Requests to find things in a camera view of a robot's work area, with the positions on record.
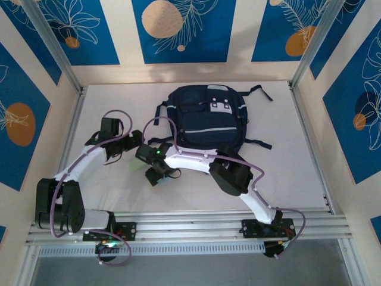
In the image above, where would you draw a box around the grey slotted cable duct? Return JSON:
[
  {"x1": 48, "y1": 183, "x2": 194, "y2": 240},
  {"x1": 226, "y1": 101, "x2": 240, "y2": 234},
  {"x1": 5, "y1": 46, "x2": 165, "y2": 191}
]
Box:
[{"x1": 37, "y1": 241, "x2": 266, "y2": 257}]

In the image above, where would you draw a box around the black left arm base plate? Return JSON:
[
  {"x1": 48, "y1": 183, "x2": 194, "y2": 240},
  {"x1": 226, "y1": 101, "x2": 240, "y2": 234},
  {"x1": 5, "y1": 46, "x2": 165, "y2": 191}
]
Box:
[{"x1": 82, "y1": 222, "x2": 138, "y2": 242}]

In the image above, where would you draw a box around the navy blue backpack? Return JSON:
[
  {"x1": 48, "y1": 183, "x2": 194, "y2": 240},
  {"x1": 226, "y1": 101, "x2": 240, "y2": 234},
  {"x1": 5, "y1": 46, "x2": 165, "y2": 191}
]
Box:
[{"x1": 148, "y1": 85, "x2": 274, "y2": 156}]

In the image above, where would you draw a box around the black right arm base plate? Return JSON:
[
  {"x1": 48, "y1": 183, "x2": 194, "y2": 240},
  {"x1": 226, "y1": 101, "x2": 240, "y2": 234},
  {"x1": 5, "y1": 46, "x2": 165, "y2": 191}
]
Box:
[{"x1": 241, "y1": 219, "x2": 295, "y2": 239}]

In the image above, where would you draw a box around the black base controller box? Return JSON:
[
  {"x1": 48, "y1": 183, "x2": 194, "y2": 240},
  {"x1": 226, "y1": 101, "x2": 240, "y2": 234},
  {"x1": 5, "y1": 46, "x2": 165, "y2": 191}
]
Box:
[
  {"x1": 95, "y1": 241, "x2": 120, "y2": 263},
  {"x1": 263, "y1": 241, "x2": 291, "y2": 259}
]

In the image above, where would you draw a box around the aluminium corner post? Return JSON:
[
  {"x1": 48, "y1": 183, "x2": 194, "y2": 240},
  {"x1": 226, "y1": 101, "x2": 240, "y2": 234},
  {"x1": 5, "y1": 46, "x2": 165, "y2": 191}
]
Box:
[
  {"x1": 288, "y1": 0, "x2": 348, "y2": 90},
  {"x1": 22, "y1": 0, "x2": 84, "y2": 93}
]

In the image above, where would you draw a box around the aluminium side rail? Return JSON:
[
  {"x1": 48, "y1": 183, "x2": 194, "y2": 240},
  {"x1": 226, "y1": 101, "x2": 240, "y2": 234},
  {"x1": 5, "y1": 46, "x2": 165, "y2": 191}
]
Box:
[
  {"x1": 288, "y1": 83, "x2": 336, "y2": 214},
  {"x1": 43, "y1": 86, "x2": 87, "y2": 221}
]

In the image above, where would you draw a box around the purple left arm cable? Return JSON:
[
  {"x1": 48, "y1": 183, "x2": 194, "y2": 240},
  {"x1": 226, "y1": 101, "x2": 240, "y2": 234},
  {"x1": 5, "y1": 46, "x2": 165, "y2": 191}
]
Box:
[{"x1": 50, "y1": 109, "x2": 133, "y2": 268}]

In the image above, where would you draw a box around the aluminium cross rail frame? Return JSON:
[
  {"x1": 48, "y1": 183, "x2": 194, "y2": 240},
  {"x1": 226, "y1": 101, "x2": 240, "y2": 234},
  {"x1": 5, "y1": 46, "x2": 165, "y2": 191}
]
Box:
[{"x1": 25, "y1": 210, "x2": 357, "y2": 247}]

